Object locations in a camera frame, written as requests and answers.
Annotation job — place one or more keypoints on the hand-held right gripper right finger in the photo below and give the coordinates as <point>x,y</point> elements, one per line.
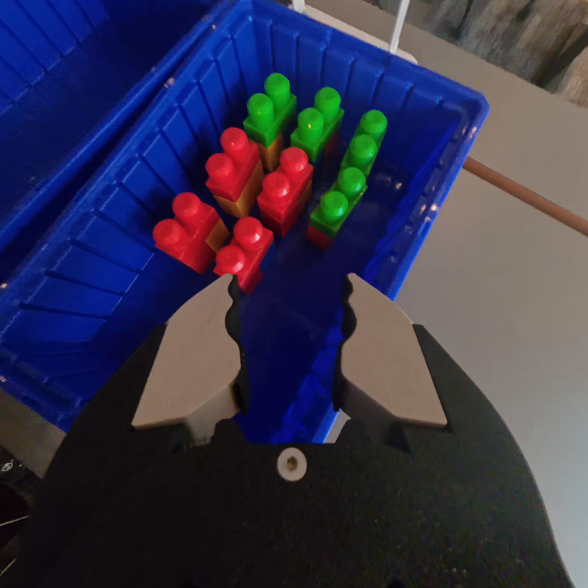
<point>395,367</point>

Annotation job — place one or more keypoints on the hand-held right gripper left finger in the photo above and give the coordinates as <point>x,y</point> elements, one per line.
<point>188,367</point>

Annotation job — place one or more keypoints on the blue plastic bin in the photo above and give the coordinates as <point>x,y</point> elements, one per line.
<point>55,73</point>
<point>119,266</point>

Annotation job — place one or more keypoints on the orange building block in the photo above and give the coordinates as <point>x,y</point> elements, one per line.
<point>243,200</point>
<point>271,154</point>
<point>219,235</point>

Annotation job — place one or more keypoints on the green building block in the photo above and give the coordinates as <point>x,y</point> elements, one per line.
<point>335,207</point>
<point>366,138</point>
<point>317,119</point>
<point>269,110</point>

